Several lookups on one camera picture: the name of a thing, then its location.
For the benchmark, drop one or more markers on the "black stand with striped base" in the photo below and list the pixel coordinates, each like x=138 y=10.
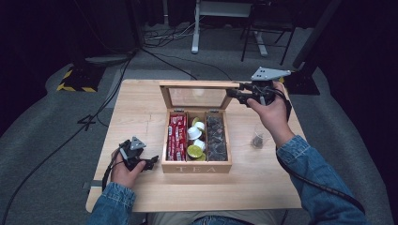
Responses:
x=83 y=78

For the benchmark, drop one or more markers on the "person's right hand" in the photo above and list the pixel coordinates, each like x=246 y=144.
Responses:
x=275 y=118

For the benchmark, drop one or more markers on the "row of red packets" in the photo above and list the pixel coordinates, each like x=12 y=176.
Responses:
x=176 y=137

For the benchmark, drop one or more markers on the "black metal chair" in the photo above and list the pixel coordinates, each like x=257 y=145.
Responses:
x=269 y=22

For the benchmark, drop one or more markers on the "black slanted stand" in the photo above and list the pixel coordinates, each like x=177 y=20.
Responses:
x=308 y=56

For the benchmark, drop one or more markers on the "white desk frame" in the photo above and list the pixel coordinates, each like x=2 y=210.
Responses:
x=195 y=31

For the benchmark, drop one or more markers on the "person's torso and lap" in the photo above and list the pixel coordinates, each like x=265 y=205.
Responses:
x=212 y=218

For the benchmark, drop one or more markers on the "pile of dark tea bags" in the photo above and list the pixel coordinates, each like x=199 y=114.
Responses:
x=216 y=139

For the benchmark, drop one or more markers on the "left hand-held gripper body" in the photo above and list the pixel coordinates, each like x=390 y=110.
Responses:
x=133 y=153

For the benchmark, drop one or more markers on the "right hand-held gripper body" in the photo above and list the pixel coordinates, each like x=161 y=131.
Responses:
x=266 y=86

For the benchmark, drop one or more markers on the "clear pyramid tea sachet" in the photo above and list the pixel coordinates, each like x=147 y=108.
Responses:
x=257 y=141

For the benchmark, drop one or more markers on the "grey table edge clamp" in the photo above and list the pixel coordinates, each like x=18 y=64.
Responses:
x=92 y=184

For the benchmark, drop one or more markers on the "pile of white green capsules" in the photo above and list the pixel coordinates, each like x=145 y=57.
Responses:
x=194 y=133

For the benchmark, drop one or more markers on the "person's left hand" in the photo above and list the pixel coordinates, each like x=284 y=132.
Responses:
x=123 y=176

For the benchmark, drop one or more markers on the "wooden tea box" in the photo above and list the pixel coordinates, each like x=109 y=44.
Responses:
x=197 y=168

